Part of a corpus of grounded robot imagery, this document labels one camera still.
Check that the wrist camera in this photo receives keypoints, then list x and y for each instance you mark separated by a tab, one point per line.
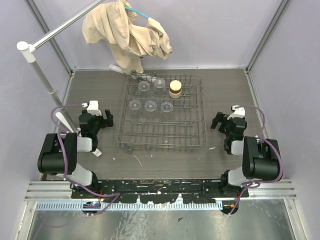
91	107
237	112

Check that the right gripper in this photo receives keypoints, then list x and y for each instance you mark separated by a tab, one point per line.
220	117

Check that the beige brown travel cup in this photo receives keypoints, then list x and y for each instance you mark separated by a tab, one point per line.
175	89

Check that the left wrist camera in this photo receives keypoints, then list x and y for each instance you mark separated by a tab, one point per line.
91	107

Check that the clear cup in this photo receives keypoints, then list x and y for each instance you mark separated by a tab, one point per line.
135	109
144	88
167	111

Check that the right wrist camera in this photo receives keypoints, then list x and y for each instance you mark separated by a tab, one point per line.
237	112

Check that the clear tumbler from corner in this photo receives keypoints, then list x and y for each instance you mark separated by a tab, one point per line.
159	86

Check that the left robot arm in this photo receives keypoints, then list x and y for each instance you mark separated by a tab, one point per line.
59	153

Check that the teal clothes hanger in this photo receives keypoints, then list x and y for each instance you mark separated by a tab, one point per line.
133	10

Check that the beige cloth garment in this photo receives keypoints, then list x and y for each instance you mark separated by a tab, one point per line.
113	22

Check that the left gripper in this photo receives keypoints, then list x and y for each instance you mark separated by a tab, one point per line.
102	120

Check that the grey wire dish rack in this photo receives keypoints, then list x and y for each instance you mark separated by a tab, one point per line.
186	131

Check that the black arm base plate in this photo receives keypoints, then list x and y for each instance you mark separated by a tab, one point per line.
160	191

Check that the grey slotted cable duct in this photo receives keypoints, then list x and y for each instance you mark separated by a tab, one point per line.
81	205

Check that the aluminium frame rail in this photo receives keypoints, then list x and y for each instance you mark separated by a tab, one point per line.
60	190

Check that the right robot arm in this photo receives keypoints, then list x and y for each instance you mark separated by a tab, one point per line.
261	160

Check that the clear tall corner glass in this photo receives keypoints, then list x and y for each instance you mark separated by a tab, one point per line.
150	110

